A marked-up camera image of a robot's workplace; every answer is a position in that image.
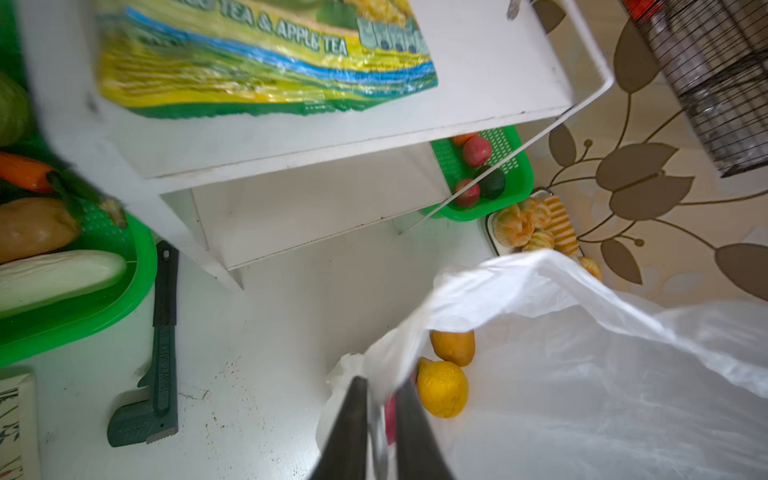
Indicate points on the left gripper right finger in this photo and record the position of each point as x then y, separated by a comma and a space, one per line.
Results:
417, 452

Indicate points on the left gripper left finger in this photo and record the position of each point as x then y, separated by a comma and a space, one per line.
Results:
345, 453

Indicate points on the pink dragon fruit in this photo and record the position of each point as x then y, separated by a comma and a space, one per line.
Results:
390, 420

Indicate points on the yellow lemon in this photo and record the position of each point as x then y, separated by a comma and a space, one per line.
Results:
443, 388

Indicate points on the white plastic grocery bag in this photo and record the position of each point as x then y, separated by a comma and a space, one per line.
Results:
573, 380

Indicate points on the cream floral tote bag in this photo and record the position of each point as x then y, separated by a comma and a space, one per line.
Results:
20, 454

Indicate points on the dark green toy wrench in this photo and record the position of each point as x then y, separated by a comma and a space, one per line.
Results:
155, 418

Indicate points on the croissant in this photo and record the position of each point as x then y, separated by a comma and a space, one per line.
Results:
513, 227

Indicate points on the sliced bread loaf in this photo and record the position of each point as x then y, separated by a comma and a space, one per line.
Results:
561, 228

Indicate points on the red apple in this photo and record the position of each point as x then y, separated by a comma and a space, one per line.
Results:
469, 197

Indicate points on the dark green avocado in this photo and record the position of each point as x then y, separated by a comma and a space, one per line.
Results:
493, 185

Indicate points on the white two-tier shelf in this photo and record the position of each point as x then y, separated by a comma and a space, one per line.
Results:
493, 71

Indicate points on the black bread tray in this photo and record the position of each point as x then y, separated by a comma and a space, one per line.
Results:
541, 238

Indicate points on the right green plastic basket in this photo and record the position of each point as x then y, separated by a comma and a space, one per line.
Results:
506, 156

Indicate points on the green plastic basket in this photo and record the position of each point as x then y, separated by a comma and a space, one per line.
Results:
105, 226
506, 156

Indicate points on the pink red peach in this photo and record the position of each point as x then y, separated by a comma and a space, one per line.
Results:
476, 151

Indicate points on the orange fruit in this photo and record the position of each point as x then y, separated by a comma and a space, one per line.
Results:
461, 140

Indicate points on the left green plastic basket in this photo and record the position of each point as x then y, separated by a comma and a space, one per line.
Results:
105, 226

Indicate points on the white radish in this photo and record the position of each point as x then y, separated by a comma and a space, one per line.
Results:
39, 281

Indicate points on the brown potato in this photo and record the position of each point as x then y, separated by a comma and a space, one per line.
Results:
35, 226

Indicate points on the orange carrot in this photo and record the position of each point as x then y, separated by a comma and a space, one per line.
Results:
26, 173

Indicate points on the yellow green snack bag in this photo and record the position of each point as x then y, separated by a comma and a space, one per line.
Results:
180, 59

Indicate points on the green cabbage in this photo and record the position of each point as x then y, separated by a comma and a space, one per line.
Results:
16, 112

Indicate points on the plastic bottle red cap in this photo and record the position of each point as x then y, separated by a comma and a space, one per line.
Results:
651, 17

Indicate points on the right black wire basket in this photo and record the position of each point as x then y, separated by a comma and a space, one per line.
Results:
715, 60

